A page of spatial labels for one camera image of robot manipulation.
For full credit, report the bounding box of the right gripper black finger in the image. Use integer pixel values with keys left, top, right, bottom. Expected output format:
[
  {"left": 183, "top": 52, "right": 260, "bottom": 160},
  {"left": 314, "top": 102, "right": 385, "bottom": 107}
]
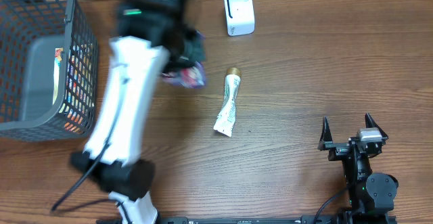
[
  {"left": 365, "top": 113, "right": 388, "bottom": 139},
  {"left": 320, "top": 116, "right": 333, "bottom": 143}
]

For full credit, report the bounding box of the red purple pad pack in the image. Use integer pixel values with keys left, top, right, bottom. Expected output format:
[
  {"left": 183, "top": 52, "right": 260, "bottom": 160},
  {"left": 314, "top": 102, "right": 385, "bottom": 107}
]
[{"left": 161, "top": 30, "right": 207, "bottom": 89}]

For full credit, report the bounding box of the white conditioner tube gold cap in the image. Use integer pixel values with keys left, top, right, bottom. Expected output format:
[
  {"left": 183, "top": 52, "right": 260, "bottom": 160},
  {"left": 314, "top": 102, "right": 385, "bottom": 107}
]
[{"left": 213, "top": 68, "right": 242, "bottom": 137}]

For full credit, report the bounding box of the orange blue snack bag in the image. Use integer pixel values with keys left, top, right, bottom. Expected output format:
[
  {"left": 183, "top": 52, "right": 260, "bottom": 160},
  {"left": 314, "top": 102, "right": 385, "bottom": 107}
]
[{"left": 52, "top": 47, "right": 64, "bottom": 104}]

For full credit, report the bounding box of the small orange snack packet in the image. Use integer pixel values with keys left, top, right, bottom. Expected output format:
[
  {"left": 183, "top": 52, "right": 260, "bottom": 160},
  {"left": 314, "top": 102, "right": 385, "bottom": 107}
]
[{"left": 59, "top": 45, "right": 93, "bottom": 134}]

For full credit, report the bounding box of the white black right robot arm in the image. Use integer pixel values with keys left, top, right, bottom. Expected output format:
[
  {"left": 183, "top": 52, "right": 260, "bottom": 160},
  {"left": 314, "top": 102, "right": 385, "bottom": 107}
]
[{"left": 312, "top": 113, "right": 398, "bottom": 223}]

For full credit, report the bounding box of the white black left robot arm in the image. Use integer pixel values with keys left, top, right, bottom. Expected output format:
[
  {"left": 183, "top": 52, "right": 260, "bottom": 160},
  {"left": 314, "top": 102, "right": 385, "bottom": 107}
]
[{"left": 70, "top": 0, "right": 204, "bottom": 224}]

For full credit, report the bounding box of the white barcode scanner stand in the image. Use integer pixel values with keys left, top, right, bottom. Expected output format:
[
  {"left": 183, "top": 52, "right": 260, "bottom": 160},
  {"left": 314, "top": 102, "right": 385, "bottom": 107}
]
[{"left": 223, "top": 0, "right": 255, "bottom": 37}]

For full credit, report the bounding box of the grey plastic mesh basket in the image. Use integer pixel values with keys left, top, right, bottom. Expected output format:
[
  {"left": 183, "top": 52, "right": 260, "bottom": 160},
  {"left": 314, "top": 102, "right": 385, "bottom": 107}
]
[{"left": 1, "top": 0, "right": 99, "bottom": 141}]

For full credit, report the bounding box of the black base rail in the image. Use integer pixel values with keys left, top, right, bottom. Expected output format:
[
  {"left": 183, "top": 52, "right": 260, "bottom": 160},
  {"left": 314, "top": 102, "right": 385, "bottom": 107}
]
[{"left": 95, "top": 215, "right": 398, "bottom": 224}]

